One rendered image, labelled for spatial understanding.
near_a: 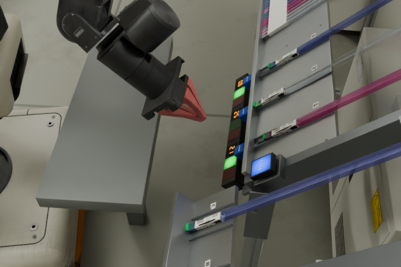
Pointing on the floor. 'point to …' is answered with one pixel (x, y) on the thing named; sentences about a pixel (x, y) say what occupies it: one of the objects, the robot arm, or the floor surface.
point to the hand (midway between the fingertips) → (200, 117)
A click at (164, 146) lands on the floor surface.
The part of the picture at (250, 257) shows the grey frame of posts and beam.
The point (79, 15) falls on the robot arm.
